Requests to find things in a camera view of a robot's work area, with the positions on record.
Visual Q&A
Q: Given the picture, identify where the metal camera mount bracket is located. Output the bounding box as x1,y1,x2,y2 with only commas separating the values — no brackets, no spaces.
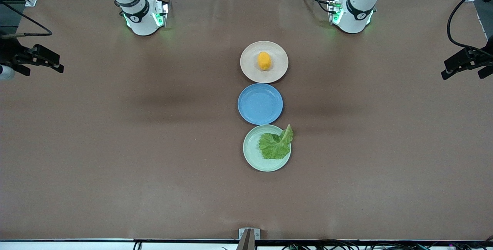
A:
236,228,261,250

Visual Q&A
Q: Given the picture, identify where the metal arm base connector bracket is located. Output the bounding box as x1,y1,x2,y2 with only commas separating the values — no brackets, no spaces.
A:
152,0,170,28

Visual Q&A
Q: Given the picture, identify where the black cable bundle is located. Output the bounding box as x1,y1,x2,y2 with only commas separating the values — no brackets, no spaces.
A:
281,238,493,250

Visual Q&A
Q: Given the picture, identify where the beige round plate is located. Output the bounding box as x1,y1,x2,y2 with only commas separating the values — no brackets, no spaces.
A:
240,41,289,84

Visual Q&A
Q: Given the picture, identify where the yellow lemon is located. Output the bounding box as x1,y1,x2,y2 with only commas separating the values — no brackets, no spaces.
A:
257,51,272,71

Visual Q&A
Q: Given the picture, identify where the green lettuce leaf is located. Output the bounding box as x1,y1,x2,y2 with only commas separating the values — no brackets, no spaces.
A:
258,124,294,160

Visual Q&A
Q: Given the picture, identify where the pale green round plate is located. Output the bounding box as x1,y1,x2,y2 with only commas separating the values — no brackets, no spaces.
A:
243,124,292,172

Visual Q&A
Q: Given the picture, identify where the blue round plate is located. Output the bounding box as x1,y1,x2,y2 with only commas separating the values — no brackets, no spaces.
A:
238,83,283,126

